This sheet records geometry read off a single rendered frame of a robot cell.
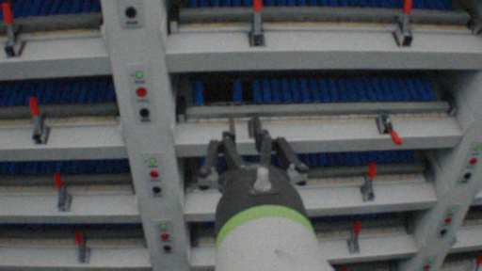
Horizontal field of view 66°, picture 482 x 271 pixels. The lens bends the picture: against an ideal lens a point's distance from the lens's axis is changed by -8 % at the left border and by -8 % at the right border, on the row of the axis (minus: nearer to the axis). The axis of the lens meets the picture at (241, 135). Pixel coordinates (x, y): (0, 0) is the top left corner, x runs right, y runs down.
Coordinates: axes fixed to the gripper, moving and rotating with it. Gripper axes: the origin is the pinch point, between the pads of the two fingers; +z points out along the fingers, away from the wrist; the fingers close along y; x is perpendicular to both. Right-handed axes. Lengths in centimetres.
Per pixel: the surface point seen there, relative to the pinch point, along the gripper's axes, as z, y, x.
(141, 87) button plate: 13.3, 17.3, -3.7
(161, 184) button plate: 17.5, 16.3, 18.6
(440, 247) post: 22, -54, 45
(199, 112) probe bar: 19.6, 7.7, 3.7
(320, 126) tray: 18.3, -16.6, 7.0
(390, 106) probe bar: 19.4, -31.7, 3.5
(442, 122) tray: 18.1, -44.1, 7.0
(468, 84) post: 17, -48, -2
